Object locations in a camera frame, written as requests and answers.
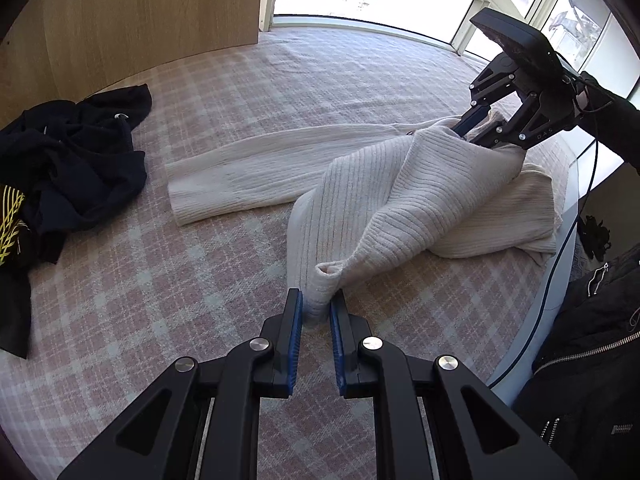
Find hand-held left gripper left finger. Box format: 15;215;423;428
57;287;305;480

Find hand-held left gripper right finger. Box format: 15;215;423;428
327;292;578;480

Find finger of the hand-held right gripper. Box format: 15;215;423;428
451;55;521;139
469;86;577;153

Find cream ribbed knit sweater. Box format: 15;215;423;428
165;115;571;328

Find person's right forearm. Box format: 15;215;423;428
579;71;640;177

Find black clothes with yellow print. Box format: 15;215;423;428
0;82;153;361

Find pink plaid blanket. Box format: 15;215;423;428
0;27;581;480

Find small dark object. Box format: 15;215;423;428
580;215;612;262

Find person's black zipped jacket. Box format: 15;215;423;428
512;249;640;480

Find wooden panel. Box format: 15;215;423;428
0;0;266;126

